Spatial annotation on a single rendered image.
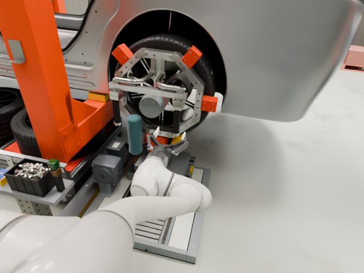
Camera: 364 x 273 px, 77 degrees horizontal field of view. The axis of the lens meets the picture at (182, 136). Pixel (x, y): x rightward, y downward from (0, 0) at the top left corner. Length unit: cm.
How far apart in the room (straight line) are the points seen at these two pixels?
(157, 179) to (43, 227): 52
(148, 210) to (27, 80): 96
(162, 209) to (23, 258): 36
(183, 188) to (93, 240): 50
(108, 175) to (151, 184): 86
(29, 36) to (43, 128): 47
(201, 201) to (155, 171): 19
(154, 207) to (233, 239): 124
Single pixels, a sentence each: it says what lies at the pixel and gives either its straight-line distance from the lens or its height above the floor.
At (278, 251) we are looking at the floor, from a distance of 183.
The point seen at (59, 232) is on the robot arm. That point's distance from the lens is 33.
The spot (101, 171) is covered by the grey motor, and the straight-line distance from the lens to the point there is 164.
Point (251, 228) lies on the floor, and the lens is 186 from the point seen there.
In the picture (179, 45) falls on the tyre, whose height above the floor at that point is 115.
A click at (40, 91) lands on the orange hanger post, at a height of 96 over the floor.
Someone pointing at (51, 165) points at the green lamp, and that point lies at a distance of 131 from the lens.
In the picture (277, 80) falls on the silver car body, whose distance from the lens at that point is 149.
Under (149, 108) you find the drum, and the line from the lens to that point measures 130.
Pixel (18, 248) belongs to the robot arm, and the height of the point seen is 118.
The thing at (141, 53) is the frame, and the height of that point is 110.
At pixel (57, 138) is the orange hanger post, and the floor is 69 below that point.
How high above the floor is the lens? 143
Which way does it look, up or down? 33 degrees down
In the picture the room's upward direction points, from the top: 5 degrees clockwise
